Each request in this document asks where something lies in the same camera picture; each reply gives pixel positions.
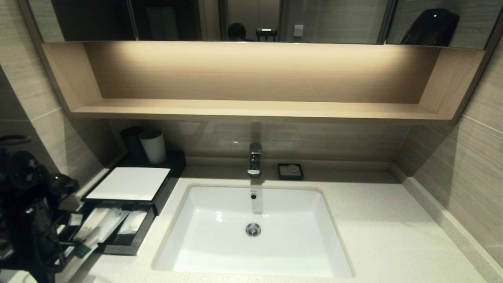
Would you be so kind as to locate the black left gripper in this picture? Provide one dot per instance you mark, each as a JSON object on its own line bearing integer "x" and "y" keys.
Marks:
{"x": 37, "y": 232}

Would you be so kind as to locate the toothbrush with green label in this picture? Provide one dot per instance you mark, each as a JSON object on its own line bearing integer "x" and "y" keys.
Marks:
{"x": 90, "y": 224}

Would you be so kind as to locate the small item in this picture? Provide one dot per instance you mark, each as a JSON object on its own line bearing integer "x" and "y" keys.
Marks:
{"x": 106, "y": 230}

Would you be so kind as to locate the grey plastic cup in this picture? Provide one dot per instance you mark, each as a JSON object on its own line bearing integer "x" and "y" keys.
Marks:
{"x": 154, "y": 148}

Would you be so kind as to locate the black and orange left arm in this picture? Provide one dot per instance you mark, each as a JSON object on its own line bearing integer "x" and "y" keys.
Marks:
{"x": 19, "y": 177}

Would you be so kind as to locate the white square plate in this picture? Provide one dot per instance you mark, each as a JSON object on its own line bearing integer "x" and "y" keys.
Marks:
{"x": 129, "y": 182}

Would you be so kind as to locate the black amenity box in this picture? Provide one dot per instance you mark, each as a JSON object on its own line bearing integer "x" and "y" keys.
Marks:
{"x": 169, "y": 177}

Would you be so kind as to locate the small white wrapped packet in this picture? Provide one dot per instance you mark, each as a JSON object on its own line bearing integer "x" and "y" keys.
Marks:
{"x": 133, "y": 222}

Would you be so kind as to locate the black tumbler cup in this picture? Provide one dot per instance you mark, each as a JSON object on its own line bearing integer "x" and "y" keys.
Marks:
{"x": 131, "y": 142}

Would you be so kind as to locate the white ceramic sink basin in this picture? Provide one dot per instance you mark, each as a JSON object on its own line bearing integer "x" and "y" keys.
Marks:
{"x": 220, "y": 243}

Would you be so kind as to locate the chrome sink drain stopper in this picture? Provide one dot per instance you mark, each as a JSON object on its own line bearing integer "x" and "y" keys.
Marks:
{"x": 253, "y": 230}

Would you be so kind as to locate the chrome sink faucet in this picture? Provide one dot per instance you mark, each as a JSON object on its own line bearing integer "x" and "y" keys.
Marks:
{"x": 255, "y": 157}

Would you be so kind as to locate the black square soap dish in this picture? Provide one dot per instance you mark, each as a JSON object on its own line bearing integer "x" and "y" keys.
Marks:
{"x": 282, "y": 173}

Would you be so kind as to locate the round white soap bar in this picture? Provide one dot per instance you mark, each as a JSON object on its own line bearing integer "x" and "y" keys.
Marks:
{"x": 292, "y": 169}

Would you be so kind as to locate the wooden wall shelf niche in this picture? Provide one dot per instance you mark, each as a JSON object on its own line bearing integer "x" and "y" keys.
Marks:
{"x": 255, "y": 110}

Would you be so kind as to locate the wall mirror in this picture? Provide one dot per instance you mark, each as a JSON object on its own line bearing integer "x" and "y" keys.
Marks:
{"x": 334, "y": 19}

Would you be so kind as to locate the black glossy wall dispenser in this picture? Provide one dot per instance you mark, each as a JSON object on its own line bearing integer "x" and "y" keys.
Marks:
{"x": 429, "y": 28}

